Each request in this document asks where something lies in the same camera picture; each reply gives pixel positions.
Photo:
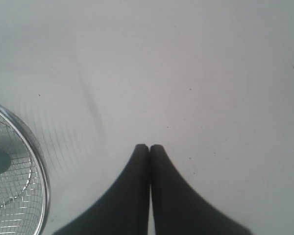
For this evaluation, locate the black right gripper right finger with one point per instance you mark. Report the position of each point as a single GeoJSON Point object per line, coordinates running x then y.
{"type": "Point", "coordinates": [178, 209]}

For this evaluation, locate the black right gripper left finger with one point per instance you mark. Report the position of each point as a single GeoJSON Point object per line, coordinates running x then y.
{"type": "Point", "coordinates": [124, 208]}

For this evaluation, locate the oval metal mesh basket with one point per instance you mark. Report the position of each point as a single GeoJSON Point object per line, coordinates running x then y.
{"type": "Point", "coordinates": [25, 186]}

